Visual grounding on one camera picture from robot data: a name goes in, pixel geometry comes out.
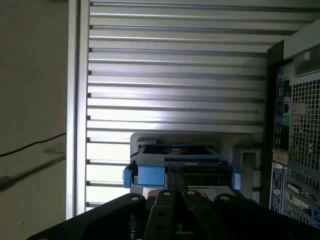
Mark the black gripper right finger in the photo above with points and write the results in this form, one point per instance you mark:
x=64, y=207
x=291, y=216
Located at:
x=205, y=220

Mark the grey parts rack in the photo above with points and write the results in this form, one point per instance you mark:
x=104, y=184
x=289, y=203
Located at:
x=225, y=147

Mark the hard disk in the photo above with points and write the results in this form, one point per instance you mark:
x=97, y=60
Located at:
x=150, y=175

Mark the open black PC case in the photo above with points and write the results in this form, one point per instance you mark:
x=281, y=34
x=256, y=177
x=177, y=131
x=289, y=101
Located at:
x=305, y=112

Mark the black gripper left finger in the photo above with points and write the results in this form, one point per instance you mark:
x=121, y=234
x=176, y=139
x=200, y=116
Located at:
x=160, y=215

